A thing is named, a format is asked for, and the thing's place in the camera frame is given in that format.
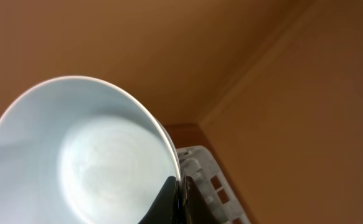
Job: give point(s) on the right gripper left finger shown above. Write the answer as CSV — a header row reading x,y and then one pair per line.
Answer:
x,y
164,209

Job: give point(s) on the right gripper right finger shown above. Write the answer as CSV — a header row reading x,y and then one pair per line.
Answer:
x,y
194,209

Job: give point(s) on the grey dishwasher rack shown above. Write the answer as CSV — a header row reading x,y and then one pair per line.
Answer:
x,y
198,163

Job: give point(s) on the light blue bowl with food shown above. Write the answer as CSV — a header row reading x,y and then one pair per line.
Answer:
x,y
77,149

